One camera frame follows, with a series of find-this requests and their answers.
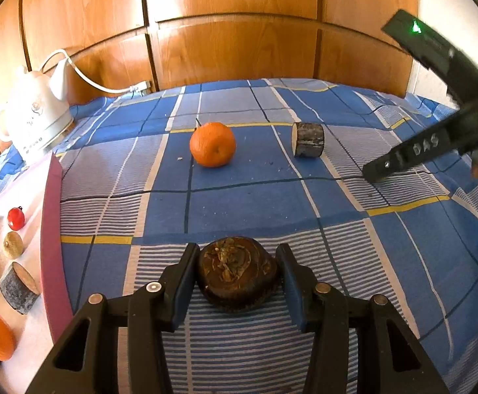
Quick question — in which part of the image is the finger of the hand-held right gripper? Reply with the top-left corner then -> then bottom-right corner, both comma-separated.
362,109 -> 475,183

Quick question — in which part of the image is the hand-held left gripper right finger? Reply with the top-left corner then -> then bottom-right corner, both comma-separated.
276,244 -> 449,394

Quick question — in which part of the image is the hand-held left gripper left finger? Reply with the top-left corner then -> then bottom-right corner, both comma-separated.
25,243 -> 201,394

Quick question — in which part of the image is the small dark brown fruit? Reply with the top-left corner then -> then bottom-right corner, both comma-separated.
197,236 -> 280,310

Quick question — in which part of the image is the white tray with pink rim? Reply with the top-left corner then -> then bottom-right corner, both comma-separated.
0,154 -> 75,378

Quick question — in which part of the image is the cut wood log piece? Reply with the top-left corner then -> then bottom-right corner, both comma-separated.
0,262 -> 41,315
291,122 -> 325,159

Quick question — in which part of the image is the small beige round fruit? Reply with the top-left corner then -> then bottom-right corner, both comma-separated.
3,231 -> 24,260

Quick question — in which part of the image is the small red tomato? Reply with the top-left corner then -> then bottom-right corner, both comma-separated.
7,207 -> 26,231

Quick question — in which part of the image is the blue plaid cloth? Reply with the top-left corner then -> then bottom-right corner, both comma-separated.
0,78 -> 478,394

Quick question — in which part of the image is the white ceramic electric kettle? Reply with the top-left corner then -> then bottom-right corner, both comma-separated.
0,67 -> 75,157

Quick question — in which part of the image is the white power cable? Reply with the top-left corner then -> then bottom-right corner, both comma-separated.
42,49 -> 151,95

